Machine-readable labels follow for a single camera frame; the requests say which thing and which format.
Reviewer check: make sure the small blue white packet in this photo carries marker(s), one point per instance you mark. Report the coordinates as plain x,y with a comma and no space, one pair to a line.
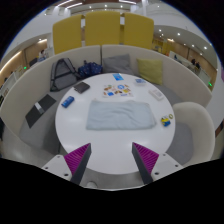
140,81

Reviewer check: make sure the grey backpack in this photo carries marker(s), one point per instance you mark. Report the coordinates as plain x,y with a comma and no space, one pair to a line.
63,75

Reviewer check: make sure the small round badge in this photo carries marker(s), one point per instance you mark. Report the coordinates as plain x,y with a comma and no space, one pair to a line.
171,116

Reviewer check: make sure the yellow upright panel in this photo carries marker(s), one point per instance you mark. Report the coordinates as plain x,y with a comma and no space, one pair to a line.
102,28
138,30
66,33

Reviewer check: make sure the blue rectangular box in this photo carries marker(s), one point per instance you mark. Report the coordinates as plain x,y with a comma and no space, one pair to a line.
68,101

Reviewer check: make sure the yellow blue toy figure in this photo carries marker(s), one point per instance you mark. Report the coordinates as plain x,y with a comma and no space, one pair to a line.
165,121

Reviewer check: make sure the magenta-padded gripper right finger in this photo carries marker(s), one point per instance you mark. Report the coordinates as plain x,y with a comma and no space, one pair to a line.
146,159

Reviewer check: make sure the light blue towel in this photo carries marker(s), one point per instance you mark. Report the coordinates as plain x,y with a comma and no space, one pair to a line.
120,115

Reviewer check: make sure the white rectangular box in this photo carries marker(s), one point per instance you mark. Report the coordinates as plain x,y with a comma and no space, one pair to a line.
156,94

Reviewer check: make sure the white curved sofa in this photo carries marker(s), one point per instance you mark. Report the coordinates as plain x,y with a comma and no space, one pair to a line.
26,86

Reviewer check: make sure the dark grey wallet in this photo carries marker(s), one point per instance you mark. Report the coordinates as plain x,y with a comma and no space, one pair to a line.
81,87

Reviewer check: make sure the blue card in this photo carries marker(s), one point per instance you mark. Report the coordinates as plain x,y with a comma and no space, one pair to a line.
118,77

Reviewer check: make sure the person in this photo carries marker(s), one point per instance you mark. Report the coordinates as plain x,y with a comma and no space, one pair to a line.
193,62
198,65
41,53

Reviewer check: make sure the olive green cushion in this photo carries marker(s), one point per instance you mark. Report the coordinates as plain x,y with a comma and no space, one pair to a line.
150,70

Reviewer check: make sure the black flat folder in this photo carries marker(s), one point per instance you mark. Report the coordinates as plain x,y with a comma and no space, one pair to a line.
31,116

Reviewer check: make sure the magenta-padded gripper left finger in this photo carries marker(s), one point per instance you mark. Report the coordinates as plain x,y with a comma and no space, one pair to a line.
78,158

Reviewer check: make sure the navy dotted bag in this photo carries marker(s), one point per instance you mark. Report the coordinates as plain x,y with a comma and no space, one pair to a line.
90,70

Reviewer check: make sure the ceiling lights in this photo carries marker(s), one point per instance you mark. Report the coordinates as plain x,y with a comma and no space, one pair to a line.
74,5

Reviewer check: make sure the cream shell chair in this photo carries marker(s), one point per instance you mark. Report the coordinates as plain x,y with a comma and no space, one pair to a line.
196,123

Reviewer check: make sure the colourful sticker sheet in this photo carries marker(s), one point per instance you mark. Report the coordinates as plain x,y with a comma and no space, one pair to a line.
116,90

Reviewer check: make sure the grey cushion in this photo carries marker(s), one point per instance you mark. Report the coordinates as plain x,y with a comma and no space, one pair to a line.
116,65

